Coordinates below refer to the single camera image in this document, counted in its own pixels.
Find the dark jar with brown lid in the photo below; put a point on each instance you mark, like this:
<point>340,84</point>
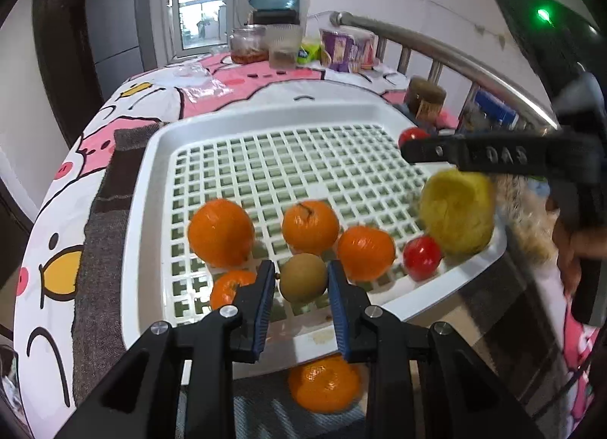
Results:
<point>425,100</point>

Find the red snack packet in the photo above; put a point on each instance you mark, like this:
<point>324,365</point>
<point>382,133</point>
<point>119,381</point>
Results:
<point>367,50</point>

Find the glass jar with red contents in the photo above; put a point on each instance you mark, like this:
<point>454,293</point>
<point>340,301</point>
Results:
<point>247,45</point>

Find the purple snack packet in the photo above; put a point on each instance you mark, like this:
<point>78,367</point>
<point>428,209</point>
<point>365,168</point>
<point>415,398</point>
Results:
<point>337,50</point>

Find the black water dispenser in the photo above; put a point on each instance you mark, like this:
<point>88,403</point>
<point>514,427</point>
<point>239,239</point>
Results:
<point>276,17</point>

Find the glass door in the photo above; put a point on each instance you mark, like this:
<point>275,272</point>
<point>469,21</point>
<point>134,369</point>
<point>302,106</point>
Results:
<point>199,7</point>

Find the orange with stem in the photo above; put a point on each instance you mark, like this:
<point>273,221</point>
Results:
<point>310,226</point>

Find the grey refrigerator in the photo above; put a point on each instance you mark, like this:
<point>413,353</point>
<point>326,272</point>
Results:
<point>118,31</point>

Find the large orange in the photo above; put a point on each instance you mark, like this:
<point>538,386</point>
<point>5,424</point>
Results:
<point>220,232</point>
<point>325,384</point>

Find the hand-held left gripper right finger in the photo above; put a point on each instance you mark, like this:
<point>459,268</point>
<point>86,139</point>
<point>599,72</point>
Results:
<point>339,311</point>

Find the blue box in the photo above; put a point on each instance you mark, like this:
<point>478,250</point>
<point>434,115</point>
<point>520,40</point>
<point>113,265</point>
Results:
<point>493,109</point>

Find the green snack packet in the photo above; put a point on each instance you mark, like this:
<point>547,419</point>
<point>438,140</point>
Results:
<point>309,52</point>

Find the red cherry tomato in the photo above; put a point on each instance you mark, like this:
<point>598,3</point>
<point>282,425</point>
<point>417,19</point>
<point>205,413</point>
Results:
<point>410,134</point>
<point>422,257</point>

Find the pink cartoon printed tablecloth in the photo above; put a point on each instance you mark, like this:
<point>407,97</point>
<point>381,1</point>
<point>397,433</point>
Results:
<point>57,211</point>

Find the small orange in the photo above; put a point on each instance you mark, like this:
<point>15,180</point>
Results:
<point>230,287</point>
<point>365,252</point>

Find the white perforated plastic tray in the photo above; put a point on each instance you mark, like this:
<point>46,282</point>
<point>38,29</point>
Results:
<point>147,240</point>

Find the clear plastic bag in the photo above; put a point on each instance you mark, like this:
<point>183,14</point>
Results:
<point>199,83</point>

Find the metal rail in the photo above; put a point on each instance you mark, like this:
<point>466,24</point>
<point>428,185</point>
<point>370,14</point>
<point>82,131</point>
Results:
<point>427,43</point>

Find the clear plastic cup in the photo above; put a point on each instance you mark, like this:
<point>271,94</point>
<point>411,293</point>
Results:
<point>283,47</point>

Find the dark wooden door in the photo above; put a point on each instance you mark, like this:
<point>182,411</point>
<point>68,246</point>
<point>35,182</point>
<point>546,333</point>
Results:
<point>61,40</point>

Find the person's right hand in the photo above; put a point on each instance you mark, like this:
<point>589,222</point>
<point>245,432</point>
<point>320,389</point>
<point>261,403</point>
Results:
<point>566,244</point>

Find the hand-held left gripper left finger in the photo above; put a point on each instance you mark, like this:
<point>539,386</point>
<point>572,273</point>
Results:
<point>263,311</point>

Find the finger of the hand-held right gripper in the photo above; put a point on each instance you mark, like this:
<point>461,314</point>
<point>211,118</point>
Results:
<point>498,154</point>

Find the kiwi fruit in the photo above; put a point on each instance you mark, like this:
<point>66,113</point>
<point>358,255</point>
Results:
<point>303,277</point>

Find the plastic bag of pastries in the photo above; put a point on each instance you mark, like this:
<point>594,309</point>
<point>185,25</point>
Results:
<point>526,221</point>

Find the yellow lemon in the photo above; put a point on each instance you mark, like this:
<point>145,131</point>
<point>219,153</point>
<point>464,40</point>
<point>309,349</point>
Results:
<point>457,218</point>

